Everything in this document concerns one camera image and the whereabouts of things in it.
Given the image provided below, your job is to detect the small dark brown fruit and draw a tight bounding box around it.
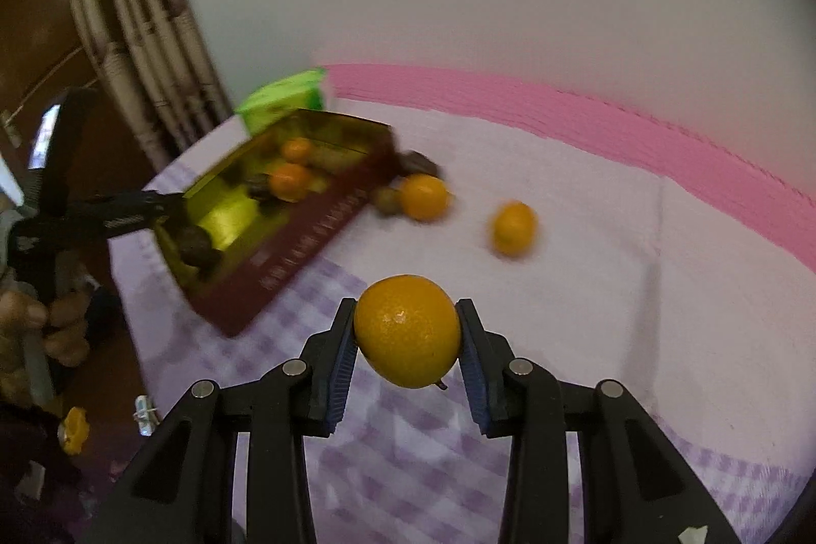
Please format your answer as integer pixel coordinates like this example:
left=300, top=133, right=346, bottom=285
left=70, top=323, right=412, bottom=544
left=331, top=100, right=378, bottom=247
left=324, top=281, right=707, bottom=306
left=245, top=174, right=278, bottom=204

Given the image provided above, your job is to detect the yellowish orange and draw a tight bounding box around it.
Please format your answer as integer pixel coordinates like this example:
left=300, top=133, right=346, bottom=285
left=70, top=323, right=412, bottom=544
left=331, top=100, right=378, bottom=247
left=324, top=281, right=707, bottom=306
left=353, top=274, right=462, bottom=390

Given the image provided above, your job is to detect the pink and purple checked tablecloth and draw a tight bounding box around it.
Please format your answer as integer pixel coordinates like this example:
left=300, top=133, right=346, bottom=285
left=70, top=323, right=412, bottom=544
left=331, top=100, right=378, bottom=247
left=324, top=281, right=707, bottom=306
left=108, top=63, right=816, bottom=544

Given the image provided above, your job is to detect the yellow plastic object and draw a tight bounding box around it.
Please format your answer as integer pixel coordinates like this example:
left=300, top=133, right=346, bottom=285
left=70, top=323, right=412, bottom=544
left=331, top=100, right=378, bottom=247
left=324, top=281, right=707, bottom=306
left=60, top=407, right=88, bottom=452

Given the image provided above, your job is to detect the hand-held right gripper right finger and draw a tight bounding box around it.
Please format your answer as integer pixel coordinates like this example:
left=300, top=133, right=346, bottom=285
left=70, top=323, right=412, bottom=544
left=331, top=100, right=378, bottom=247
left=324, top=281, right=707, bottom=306
left=455, top=298, right=744, bottom=544

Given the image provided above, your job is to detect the red and gold tin box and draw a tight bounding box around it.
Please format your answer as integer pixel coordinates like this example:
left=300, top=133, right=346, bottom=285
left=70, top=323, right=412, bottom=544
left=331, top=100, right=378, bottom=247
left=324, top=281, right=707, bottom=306
left=153, top=109, right=399, bottom=338

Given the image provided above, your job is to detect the pair of small green fruits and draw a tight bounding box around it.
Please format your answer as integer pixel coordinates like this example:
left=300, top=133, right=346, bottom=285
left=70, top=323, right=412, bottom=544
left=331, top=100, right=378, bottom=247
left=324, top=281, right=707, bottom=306
left=371, top=187, right=402, bottom=217

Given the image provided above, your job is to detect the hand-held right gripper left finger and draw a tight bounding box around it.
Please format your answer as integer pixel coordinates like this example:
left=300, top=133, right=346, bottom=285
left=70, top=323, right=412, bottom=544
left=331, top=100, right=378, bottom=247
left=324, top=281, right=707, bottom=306
left=83, top=297, right=358, bottom=544

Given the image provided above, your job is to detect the small clear clip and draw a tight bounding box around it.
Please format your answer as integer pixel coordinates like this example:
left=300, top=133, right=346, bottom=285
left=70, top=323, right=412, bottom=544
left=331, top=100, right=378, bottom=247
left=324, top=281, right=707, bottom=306
left=134, top=396, right=158, bottom=436

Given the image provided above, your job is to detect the large dark brown fruit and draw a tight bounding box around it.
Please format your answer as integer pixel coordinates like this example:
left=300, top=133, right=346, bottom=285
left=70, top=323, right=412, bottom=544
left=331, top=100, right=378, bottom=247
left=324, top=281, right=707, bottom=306
left=175, top=225, right=214, bottom=268

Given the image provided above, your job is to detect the brown wooden door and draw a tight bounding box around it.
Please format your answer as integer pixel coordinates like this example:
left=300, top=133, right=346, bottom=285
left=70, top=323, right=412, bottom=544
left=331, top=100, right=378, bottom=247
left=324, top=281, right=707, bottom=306
left=0, top=0, right=160, bottom=194

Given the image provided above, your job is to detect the green tissue pack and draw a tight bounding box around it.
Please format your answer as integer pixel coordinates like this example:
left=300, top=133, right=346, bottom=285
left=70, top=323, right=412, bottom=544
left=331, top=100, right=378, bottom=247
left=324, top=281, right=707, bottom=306
left=235, top=67, right=327, bottom=134

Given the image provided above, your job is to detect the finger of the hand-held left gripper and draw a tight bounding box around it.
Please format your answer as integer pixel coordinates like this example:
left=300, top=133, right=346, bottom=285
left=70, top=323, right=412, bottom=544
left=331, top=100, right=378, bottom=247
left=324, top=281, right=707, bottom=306
left=143, top=190, right=189, bottom=227

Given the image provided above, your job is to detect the person's left hand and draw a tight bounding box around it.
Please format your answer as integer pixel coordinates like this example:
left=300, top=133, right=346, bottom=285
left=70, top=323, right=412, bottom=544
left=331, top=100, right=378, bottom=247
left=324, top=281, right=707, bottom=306
left=0, top=289, right=91, bottom=392

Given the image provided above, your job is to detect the beige patterned curtain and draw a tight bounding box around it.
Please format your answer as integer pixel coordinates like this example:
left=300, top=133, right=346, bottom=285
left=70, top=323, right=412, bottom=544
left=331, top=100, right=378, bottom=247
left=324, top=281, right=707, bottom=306
left=60, top=0, right=234, bottom=169

